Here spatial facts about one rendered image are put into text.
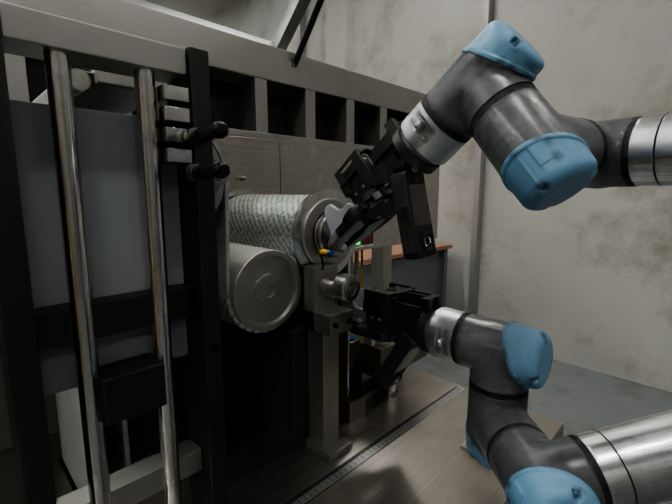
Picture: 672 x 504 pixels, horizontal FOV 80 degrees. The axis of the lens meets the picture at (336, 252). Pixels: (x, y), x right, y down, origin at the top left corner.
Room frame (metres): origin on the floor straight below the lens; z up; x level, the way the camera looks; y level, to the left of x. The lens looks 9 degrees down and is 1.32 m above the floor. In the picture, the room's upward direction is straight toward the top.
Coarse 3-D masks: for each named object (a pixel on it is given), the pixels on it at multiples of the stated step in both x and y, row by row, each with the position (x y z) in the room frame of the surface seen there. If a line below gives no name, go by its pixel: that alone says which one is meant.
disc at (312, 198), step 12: (312, 192) 0.63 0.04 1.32; (324, 192) 0.65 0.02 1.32; (336, 192) 0.67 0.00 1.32; (300, 204) 0.62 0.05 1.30; (312, 204) 0.63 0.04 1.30; (300, 216) 0.61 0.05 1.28; (300, 228) 0.61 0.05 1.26; (300, 240) 0.61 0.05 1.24; (300, 252) 0.61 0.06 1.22; (300, 264) 0.61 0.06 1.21
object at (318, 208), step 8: (320, 200) 0.64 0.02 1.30; (328, 200) 0.65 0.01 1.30; (336, 200) 0.66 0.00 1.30; (312, 208) 0.62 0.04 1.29; (320, 208) 0.63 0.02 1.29; (312, 216) 0.62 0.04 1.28; (304, 224) 0.61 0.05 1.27; (312, 224) 0.62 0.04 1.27; (304, 232) 0.61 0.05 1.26; (312, 232) 0.62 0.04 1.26; (304, 240) 0.61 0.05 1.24; (312, 240) 0.62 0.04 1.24; (304, 248) 0.61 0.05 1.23; (312, 248) 0.62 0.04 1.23; (312, 256) 0.62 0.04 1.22; (344, 256) 0.67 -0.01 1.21
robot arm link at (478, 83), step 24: (504, 24) 0.42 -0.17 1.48; (480, 48) 0.43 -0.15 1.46; (504, 48) 0.41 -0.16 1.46; (528, 48) 0.41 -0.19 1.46; (456, 72) 0.45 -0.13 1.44; (480, 72) 0.43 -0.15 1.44; (504, 72) 0.42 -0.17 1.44; (528, 72) 0.42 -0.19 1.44; (432, 96) 0.47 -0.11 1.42; (456, 96) 0.45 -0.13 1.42; (480, 96) 0.42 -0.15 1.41; (456, 120) 0.46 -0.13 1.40
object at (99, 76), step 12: (96, 72) 0.40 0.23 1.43; (96, 84) 0.46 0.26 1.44; (108, 84) 0.41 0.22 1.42; (120, 84) 0.42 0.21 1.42; (132, 84) 0.42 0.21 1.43; (156, 84) 0.44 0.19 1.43; (84, 96) 0.52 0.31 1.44; (96, 96) 0.52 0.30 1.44; (108, 96) 0.52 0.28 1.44; (120, 96) 0.52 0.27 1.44; (132, 96) 0.52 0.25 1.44; (84, 108) 0.59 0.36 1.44; (96, 108) 0.59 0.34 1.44; (108, 108) 0.59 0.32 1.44; (120, 108) 0.59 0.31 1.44; (132, 108) 0.59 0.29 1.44
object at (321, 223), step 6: (324, 216) 0.63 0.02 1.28; (318, 222) 0.63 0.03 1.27; (324, 222) 0.62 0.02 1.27; (318, 228) 0.62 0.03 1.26; (324, 228) 0.62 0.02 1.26; (318, 234) 0.62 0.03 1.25; (324, 234) 0.62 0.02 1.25; (330, 234) 0.64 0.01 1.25; (318, 240) 0.62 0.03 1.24; (324, 240) 0.62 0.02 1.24; (318, 246) 0.62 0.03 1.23; (324, 246) 0.62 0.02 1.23; (318, 252) 0.64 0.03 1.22; (336, 252) 0.64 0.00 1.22; (342, 252) 0.65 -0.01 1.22
